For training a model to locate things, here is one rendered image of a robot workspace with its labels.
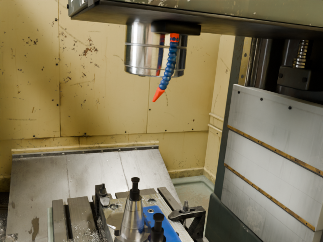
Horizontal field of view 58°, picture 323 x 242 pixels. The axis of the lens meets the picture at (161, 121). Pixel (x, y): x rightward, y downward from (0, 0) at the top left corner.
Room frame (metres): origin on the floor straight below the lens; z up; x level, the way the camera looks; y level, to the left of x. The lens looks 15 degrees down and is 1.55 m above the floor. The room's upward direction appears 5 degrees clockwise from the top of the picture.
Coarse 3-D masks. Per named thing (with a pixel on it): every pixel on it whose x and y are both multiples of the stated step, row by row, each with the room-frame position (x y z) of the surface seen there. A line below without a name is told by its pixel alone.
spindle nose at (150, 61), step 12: (132, 24) 0.70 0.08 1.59; (144, 24) 0.68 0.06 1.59; (132, 36) 0.70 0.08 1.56; (144, 36) 0.68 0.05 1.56; (156, 36) 0.68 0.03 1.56; (168, 36) 0.69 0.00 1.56; (180, 36) 0.70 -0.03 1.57; (132, 48) 0.70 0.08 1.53; (144, 48) 0.68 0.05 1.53; (156, 48) 0.68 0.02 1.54; (168, 48) 0.69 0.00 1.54; (180, 48) 0.71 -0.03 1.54; (132, 60) 0.70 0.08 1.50; (144, 60) 0.68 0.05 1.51; (156, 60) 0.68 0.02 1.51; (180, 60) 0.71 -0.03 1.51; (132, 72) 0.70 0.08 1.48; (144, 72) 0.69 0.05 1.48; (156, 72) 0.68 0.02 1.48; (180, 72) 0.72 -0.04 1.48
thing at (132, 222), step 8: (128, 200) 0.43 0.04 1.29; (136, 200) 0.43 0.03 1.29; (128, 208) 0.43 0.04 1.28; (136, 208) 0.43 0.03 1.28; (128, 216) 0.42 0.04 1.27; (136, 216) 0.42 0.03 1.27; (128, 224) 0.42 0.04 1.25; (136, 224) 0.42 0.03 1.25; (120, 232) 0.43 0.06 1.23; (128, 232) 0.42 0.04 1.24; (136, 232) 0.42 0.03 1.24; (144, 232) 0.44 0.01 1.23
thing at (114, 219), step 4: (120, 212) 0.51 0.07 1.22; (108, 216) 0.50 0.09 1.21; (112, 216) 0.49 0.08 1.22; (116, 216) 0.50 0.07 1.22; (120, 216) 0.50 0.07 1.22; (108, 220) 0.48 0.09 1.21; (112, 220) 0.48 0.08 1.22; (116, 220) 0.48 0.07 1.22; (120, 220) 0.48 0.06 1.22; (144, 220) 0.49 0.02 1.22; (108, 224) 0.47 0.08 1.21; (112, 224) 0.47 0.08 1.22; (116, 224) 0.47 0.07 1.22; (112, 228) 0.46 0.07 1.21
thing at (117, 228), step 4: (120, 224) 0.46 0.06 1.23; (144, 224) 0.46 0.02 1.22; (116, 228) 0.45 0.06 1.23; (116, 232) 0.44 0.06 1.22; (116, 236) 0.42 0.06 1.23; (120, 236) 0.42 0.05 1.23; (144, 236) 0.43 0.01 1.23; (116, 240) 0.42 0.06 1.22; (120, 240) 0.41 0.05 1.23; (124, 240) 0.42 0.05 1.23; (128, 240) 0.42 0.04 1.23; (132, 240) 0.42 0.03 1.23; (136, 240) 0.42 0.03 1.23; (140, 240) 0.42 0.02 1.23; (144, 240) 0.42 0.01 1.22
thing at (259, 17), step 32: (96, 0) 0.40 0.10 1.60; (128, 0) 0.40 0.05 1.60; (160, 0) 0.42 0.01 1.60; (192, 0) 0.43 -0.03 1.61; (224, 0) 0.45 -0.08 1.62; (256, 0) 0.47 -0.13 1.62; (288, 0) 0.50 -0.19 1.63; (320, 0) 0.52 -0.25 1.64; (224, 32) 0.83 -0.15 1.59; (256, 32) 0.71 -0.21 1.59; (288, 32) 0.62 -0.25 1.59; (320, 32) 0.56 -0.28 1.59
